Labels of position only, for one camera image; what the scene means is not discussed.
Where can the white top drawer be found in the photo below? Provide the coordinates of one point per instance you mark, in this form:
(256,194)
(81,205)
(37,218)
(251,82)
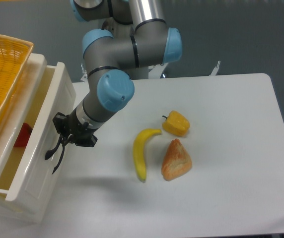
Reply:
(26,182)

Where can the white lower drawer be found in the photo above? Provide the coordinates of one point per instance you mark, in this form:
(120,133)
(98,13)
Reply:
(57,160)

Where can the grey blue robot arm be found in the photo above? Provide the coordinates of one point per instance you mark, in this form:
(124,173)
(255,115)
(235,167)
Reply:
(110,91)

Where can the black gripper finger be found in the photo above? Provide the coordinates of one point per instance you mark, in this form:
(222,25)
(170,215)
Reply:
(80,142)
(59,121)

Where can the yellow toy bell pepper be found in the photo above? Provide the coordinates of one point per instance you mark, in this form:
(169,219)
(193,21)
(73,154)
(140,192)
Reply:
(176,124)

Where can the orange toy bread wedge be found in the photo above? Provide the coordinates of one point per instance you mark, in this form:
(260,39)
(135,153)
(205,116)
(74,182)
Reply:
(176,162)

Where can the red toy bell pepper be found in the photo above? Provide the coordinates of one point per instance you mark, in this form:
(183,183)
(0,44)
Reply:
(24,135)

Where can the white drawer cabinet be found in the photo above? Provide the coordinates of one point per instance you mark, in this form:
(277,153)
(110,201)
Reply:
(15,115)

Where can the yellow woven basket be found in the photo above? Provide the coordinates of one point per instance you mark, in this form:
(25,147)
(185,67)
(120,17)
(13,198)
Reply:
(14,54)

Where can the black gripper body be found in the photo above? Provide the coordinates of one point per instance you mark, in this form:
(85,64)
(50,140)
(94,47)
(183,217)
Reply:
(76,128)

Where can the yellow toy banana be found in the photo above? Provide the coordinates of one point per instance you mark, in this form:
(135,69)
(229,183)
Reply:
(138,150)

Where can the white drawer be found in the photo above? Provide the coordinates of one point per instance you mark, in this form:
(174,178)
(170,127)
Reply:
(26,182)
(57,160)

